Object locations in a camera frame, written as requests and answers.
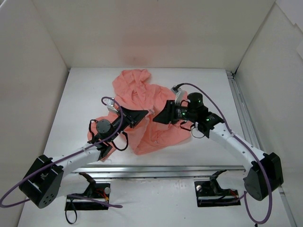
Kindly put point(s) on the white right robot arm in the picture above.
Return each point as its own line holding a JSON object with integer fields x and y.
{"x": 263, "y": 172}

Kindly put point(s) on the salmon pink zip jacket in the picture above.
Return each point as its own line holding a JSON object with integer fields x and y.
{"x": 133, "y": 90}

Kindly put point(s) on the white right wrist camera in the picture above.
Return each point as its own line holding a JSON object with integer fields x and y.
{"x": 179, "y": 94}

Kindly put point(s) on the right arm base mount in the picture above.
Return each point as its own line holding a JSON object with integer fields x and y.
{"x": 210, "y": 194}

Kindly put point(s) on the aluminium front rail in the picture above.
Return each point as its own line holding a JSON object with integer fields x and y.
{"x": 111, "y": 172}

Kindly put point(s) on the aluminium right side rail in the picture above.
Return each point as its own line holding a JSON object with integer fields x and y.
{"x": 250, "y": 133}

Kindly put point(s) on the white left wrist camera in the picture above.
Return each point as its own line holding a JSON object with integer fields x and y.
{"x": 111, "y": 106}

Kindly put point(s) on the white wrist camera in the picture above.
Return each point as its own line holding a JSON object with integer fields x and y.
{"x": 179, "y": 94}
{"x": 111, "y": 106}

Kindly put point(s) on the aluminium rail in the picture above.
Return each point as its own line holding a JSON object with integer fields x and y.
{"x": 111, "y": 172}
{"x": 250, "y": 133}

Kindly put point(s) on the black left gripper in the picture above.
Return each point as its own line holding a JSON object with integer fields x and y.
{"x": 129, "y": 118}

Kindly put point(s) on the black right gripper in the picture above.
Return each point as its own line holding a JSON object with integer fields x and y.
{"x": 172, "y": 112}

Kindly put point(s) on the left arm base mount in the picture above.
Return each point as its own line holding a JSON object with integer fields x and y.
{"x": 93, "y": 198}

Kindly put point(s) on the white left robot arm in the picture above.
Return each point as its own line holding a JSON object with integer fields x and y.
{"x": 52, "y": 177}

